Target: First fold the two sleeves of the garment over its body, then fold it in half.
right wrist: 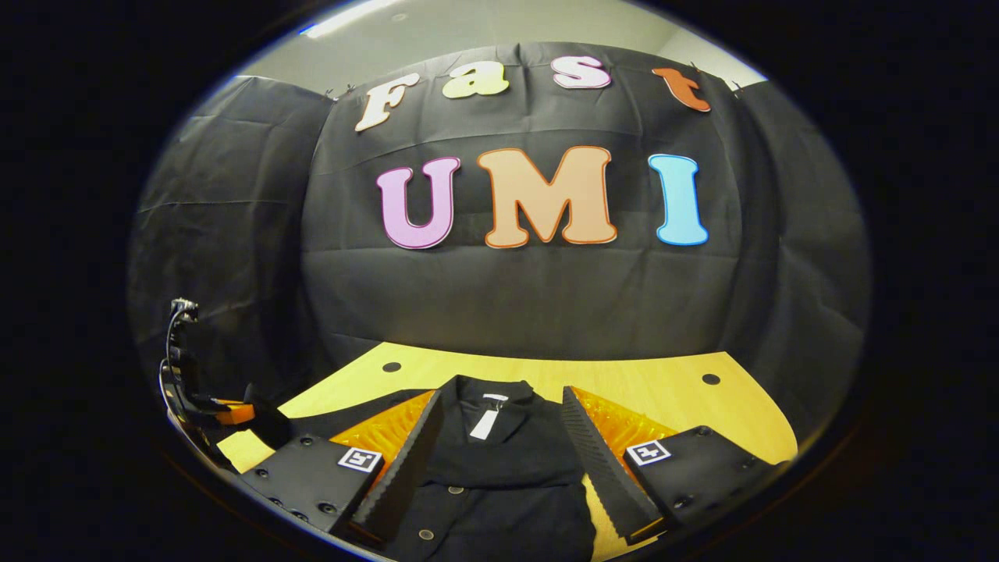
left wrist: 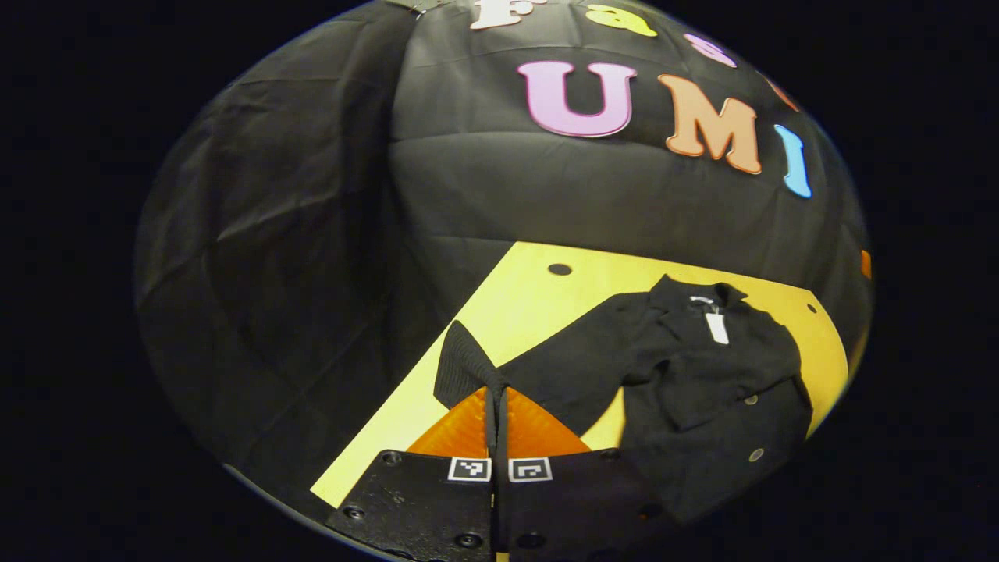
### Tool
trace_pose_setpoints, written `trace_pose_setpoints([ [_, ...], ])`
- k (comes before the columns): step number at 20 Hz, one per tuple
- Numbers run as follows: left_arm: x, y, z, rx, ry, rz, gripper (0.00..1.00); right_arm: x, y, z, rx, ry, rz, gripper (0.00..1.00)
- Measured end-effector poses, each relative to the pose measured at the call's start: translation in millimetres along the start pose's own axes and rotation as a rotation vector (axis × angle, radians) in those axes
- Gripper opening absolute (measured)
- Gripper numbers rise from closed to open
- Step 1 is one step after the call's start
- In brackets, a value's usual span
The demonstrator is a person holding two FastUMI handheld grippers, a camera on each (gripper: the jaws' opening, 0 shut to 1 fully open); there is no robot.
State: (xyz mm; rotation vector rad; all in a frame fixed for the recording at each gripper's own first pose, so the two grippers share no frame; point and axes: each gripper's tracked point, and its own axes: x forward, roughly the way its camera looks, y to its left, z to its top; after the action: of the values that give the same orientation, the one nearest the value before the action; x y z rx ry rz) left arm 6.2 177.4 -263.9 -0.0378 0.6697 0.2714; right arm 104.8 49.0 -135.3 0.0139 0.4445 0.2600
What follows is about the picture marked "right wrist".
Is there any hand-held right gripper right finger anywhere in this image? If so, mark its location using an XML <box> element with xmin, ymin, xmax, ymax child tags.
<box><xmin>562</xmin><ymin>385</ymin><xmax>789</xmax><ymax>546</ymax></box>

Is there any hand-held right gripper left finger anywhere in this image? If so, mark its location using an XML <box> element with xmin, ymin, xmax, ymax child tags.
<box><xmin>238</xmin><ymin>389</ymin><xmax>444</xmax><ymax>547</ymax></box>

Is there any black buttoned shirt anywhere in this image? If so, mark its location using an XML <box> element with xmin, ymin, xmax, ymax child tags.
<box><xmin>293</xmin><ymin>375</ymin><xmax>598</xmax><ymax>562</ymax></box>

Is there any black backdrop cloth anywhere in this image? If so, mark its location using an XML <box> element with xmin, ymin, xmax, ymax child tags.
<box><xmin>127</xmin><ymin>43</ymin><xmax>871</xmax><ymax>438</ymax></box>

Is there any ceiling light panel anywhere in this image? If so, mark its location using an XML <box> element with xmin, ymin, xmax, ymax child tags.
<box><xmin>300</xmin><ymin>0</ymin><xmax>407</xmax><ymax>38</ymax></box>

